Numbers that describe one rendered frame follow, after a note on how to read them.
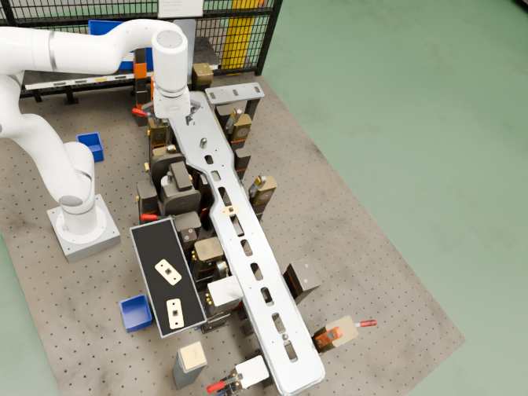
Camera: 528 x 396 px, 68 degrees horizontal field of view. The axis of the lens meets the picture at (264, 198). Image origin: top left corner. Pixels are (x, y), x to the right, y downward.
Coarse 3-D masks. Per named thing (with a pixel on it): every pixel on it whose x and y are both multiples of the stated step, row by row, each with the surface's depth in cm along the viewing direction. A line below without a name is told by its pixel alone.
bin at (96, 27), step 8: (96, 24) 174; (104, 24) 175; (112, 24) 176; (96, 32) 178; (104, 32) 179; (128, 56) 174; (152, 56) 177; (120, 64) 177; (128, 64) 178; (152, 64) 181
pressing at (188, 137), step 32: (192, 96) 185; (192, 128) 175; (192, 160) 166; (224, 160) 170; (224, 224) 154; (256, 224) 157; (224, 256) 147; (256, 256) 150; (256, 288) 143; (288, 288) 147; (256, 320) 137; (288, 320) 140; (288, 384) 129
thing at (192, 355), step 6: (198, 342) 114; (186, 348) 112; (192, 348) 113; (198, 348) 113; (186, 354) 111; (192, 354) 112; (198, 354) 112; (186, 360) 111; (192, 360) 111; (198, 360) 111; (204, 360) 112; (186, 366) 110; (192, 366) 110
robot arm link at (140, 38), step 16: (64, 32) 89; (112, 32) 92; (128, 32) 95; (144, 32) 98; (64, 48) 88; (80, 48) 88; (96, 48) 89; (112, 48) 91; (128, 48) 98; (64, 64) 89; (80, 64) 90; (96, 64) 91; (112, 64) 92
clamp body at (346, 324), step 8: (344, 320) 139; (328, 328) 136; (344, 328) 137; (352, 328) 138; (312, 336) 149; (344, 336) 135; (352, 336) 136; (328, 344) 136; (336, 344) 133; (320, 352) 146
